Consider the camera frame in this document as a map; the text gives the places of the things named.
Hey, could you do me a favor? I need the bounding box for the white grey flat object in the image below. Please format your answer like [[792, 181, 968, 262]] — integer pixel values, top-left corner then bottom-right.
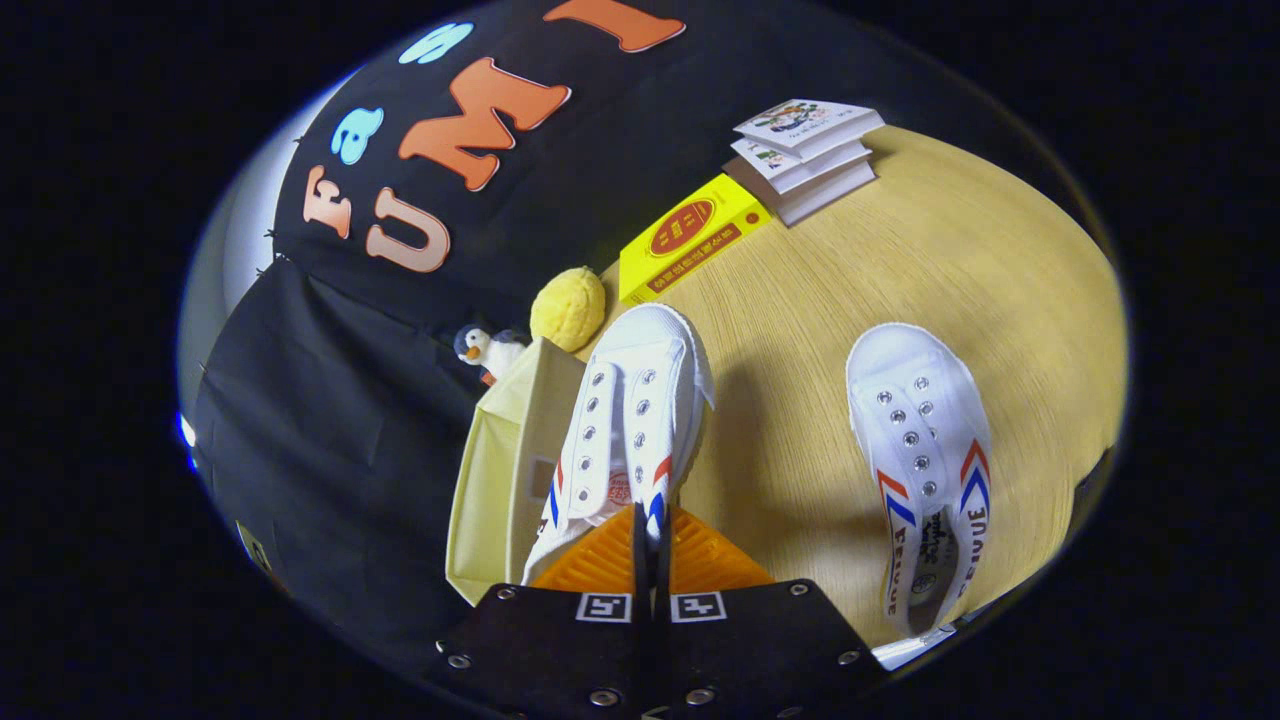
[[870, 625, 966, 673]]

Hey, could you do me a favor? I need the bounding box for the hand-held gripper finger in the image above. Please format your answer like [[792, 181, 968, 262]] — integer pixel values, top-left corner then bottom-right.
[[435, 503, 656, 720], [655, 505, 889, 720]]

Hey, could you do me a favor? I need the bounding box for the cream fabric storage box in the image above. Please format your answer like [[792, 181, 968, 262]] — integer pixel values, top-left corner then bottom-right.
[[445, 337, 586, 608]]

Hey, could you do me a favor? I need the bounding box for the penguin plush toy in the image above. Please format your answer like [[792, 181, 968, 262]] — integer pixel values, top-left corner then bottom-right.
[[455, 326, 528, 386]]

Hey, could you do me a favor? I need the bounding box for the black backdrop cloth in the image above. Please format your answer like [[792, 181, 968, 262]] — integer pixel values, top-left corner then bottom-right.
[[190, 0, 1111, 661]]

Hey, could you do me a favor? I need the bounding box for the yellow book with red circle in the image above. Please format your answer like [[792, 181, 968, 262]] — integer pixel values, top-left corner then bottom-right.
[[618, 172, 773, 306]]

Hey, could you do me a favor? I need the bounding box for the yellow round plush ball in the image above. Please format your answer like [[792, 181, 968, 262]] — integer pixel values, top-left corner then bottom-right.
[[529, 266, 607, 353]]

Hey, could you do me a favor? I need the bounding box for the white canvas shoe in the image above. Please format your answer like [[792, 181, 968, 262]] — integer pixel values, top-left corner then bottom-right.
[[845, 322, 993, 638], [520, 303, 716, 586]]

